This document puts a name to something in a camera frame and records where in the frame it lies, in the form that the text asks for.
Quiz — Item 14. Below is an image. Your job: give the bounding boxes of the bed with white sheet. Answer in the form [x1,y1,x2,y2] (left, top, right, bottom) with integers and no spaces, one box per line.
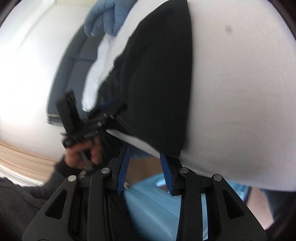
[82,0,296,193]

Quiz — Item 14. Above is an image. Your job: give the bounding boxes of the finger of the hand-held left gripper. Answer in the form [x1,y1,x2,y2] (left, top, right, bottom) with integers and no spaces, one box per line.
[88,97,119,117]
[99,104,128,127]

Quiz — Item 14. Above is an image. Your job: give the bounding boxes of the black pants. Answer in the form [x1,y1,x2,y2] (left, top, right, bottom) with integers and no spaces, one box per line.
[95,0,194,157]

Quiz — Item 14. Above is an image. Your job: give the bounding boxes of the blue rolled duvet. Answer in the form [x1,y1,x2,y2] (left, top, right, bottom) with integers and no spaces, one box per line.
[84,0,139,38]

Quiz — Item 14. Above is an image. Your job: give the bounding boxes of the grey padded headboard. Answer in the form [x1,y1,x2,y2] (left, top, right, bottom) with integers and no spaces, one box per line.
[47,29,105,126]

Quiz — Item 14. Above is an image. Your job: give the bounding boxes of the person's left hand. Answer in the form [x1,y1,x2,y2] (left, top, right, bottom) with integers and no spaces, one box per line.
[65,136,104,171]

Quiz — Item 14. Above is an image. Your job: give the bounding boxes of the light blue plastic stool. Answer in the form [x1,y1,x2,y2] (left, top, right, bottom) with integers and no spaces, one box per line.
[124,173,250,241]

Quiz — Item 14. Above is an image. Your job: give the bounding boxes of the person's left forearm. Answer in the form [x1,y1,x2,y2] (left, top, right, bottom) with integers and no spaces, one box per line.
[0,159,82,224]

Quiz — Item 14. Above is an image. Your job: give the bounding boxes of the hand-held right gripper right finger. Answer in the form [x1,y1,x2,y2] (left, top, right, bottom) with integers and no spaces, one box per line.
[159,153,268,241]

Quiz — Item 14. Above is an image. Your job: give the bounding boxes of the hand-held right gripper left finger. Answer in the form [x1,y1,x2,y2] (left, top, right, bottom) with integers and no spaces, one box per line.
[23,145,131,241]

